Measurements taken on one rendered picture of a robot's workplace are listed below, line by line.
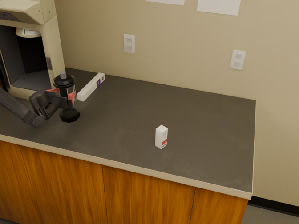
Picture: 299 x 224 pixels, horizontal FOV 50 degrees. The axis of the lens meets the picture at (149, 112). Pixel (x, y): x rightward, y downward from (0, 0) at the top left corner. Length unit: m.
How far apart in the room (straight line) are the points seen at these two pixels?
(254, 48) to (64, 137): 1.09
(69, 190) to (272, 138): 1.26
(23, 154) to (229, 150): 1.04
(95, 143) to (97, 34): 0.74
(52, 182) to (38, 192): 0.17
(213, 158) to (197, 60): 0.63
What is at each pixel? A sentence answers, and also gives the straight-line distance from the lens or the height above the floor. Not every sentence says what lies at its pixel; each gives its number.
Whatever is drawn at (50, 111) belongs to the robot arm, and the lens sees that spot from 1.49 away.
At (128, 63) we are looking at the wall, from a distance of 2.00.
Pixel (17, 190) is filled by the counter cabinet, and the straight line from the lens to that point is 2.07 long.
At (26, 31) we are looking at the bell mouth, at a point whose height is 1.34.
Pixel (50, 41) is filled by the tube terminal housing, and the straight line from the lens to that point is 1.65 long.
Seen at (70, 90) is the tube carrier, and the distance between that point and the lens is 1.59.
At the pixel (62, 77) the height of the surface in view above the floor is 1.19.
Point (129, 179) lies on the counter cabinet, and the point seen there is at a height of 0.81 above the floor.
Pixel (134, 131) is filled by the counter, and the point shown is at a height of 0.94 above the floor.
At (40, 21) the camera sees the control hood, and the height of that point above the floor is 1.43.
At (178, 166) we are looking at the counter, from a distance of 1.44.
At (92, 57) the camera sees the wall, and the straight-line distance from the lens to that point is 2.09.
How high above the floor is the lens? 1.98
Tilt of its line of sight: 37 degrees down
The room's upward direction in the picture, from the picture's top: 2 degrees clockwise
